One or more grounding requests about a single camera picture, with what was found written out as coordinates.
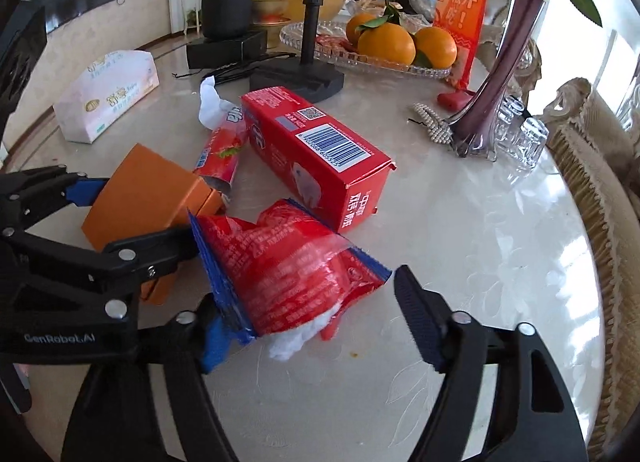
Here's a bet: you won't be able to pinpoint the purple glass vase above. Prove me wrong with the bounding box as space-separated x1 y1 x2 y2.
445 0 546 159

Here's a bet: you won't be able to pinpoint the white crumpled paper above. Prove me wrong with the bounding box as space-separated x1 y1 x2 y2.
198 76 233 130

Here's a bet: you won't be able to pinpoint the black round speaker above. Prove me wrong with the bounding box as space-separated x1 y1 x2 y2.
201 0 252 40

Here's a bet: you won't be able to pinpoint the black cable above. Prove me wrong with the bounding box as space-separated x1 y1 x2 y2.
172 64 301 87

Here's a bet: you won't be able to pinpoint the pearl hair clip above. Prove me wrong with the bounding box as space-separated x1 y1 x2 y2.
412 102 456 145

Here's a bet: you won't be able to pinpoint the red snack packet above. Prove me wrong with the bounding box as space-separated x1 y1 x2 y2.
187 198 393 348

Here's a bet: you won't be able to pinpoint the white tissue pack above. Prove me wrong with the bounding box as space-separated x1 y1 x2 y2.
52 49 161 144

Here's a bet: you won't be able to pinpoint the red standing snack bag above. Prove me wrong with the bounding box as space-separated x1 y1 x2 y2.
431 0 488 90

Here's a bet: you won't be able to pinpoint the orange cardboard box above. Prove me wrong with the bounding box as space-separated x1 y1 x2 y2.
81 143 226 306

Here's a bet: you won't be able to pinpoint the orange fruit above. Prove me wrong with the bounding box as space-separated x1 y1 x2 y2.
346 13 386 45
414 26 458 68
357 23 417 66

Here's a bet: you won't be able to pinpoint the clear glass fruit tray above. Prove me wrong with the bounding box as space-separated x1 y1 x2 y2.
279 16 453 80

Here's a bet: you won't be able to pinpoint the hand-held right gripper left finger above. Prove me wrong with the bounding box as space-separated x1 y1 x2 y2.
60 294 241 462

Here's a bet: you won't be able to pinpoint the black pole stand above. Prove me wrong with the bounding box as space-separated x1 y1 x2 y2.
248 0 346 102

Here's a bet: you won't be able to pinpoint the gold bowl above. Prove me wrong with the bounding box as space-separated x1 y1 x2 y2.
248 0 293 50

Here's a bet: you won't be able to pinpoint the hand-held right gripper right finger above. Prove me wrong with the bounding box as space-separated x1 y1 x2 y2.
394 266 588 462

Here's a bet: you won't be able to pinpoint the red wrapped candies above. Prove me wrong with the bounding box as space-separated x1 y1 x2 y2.
315 34 358 53

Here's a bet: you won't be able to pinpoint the red cardboard box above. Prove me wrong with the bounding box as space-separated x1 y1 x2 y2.
241 86 397 235

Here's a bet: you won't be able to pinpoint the small red item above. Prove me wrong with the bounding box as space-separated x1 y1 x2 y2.
437 89 476 112

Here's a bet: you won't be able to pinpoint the beige cushioned chair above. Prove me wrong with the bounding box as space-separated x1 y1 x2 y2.
545 76 640 462

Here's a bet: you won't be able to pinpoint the clear drinking glass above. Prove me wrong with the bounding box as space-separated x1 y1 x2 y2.
515 117 551 170
492 94 526 143

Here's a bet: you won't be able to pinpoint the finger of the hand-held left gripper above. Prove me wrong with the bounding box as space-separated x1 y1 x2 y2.
0 226 202 316
0 166 109 229

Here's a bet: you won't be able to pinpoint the white crumpled tissue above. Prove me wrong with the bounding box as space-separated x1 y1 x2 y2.
267 309 341 363

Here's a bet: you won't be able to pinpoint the small red tube packet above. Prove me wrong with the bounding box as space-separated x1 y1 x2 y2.
192 104 249 195

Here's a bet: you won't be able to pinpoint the flat black box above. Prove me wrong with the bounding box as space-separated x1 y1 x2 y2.
186 30 268 70

